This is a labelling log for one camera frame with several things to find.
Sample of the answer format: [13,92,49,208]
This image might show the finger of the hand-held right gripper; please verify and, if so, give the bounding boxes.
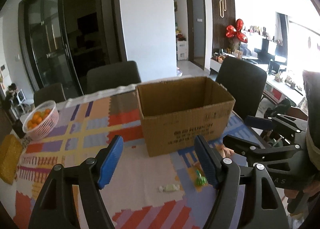
[222,134,302,162]
[244,114,307,140]

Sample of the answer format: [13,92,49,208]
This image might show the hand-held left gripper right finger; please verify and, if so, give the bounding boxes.
[194,135,288,229]

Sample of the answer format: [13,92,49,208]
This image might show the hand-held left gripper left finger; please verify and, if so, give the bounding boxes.
[28,134,124,229]

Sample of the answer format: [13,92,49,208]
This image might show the tan snack packet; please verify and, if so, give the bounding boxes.
[215,144,235,158]

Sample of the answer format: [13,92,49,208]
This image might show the green lollipop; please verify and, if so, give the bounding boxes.
[195,169,207,186]

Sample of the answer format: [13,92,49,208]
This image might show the white-green candy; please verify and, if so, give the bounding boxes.
[158,184,180,193]

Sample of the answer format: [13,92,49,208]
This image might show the brown cardboard box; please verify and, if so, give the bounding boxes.
[136,76,236,157]

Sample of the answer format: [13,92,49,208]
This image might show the person's right hand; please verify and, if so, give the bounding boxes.
[284,179,317,219]

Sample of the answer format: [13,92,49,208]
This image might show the dark green cloth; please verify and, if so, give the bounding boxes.
[264,98,292,119]

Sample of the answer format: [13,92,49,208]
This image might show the black office chair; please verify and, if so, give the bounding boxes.
[215,57,267,119]

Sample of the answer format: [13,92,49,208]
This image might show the red-brown wooden child chair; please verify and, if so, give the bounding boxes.
[260,105,309,147]

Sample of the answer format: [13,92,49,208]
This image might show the colourful patterned tablecloth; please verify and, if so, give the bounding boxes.
[15,89,265,229]

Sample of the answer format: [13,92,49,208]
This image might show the white sideboard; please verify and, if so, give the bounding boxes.
[210,36,287,74]

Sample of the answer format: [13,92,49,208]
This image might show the pink plastic basket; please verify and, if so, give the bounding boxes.
[22,100,60,140]

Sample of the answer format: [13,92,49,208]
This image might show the pile of oranges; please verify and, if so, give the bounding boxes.
[27,109,52,129]

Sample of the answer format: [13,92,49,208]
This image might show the dark grey dining chair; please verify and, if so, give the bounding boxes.
[87,61,142,94]
[34,83,67,107]

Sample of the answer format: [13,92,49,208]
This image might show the red foil balloons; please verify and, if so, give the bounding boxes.
[226,19,248,43]

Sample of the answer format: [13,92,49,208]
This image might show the yellow sponge cloth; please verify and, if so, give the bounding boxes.
[0,135,23,185]

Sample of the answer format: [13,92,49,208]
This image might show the white shelf unit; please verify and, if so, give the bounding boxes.
[176,40,188,61]

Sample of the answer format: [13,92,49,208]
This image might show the dark room door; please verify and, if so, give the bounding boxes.
[186,0,207,69]

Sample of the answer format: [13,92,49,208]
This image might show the black and white cat figure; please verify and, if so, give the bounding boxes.
[2,83,19,109]

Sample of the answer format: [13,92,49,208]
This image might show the black glass sliding door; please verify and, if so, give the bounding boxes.
[19,0,127,94]

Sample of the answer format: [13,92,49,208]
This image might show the small white frame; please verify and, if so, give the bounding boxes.
[15,89,26,103]

